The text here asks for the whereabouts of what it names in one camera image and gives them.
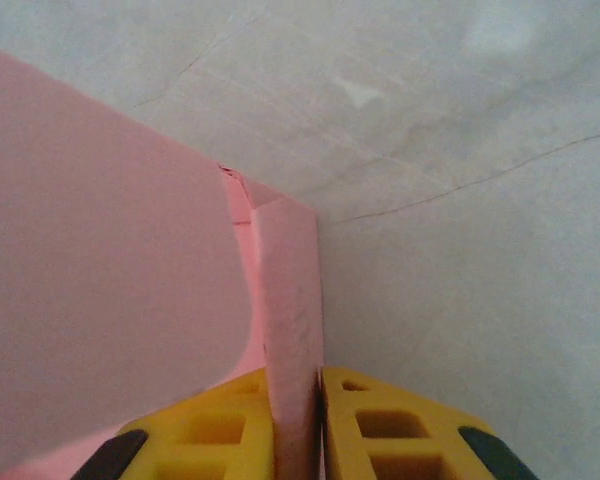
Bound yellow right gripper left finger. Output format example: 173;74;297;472
77;368;274;480

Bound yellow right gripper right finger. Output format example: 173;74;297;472
321;366;541;480

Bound pink cloth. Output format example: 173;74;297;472
0;42;326;480

